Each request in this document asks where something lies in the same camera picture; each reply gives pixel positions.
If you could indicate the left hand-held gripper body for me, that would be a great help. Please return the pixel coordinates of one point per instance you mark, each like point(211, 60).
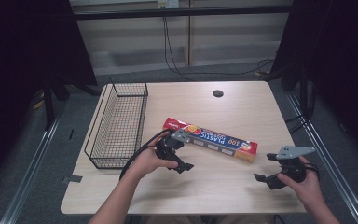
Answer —
point(167, 146)

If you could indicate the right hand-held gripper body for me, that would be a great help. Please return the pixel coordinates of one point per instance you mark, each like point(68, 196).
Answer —
point(292, 166)

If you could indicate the long plastic wrap box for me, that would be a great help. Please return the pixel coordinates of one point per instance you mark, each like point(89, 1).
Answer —
point(217, 141)

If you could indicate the person's right hand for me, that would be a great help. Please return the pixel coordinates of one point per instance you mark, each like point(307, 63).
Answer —
point(306, 188)

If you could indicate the person's left hand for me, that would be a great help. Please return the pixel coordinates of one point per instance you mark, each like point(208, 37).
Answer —
point(146, 161)

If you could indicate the black metal stand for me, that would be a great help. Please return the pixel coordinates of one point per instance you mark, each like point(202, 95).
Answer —
point(304, 93)
point(48, 105)

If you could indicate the grey tape piece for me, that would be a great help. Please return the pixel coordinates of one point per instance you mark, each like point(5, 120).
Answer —
point(73, 179)

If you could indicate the black curtain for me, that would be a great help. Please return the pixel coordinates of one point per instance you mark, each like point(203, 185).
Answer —
point(338, 62)
point(28, 62)

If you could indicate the metal floor rail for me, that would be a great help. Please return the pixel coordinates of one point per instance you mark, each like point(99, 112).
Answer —
point(28, 174)
point(329, 168)

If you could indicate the black horizontal rail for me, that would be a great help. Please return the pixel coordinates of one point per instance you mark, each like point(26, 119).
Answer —
point(180, 12)

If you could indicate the white wall outlet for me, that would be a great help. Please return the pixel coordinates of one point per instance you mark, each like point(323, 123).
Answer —
point(167, 3)

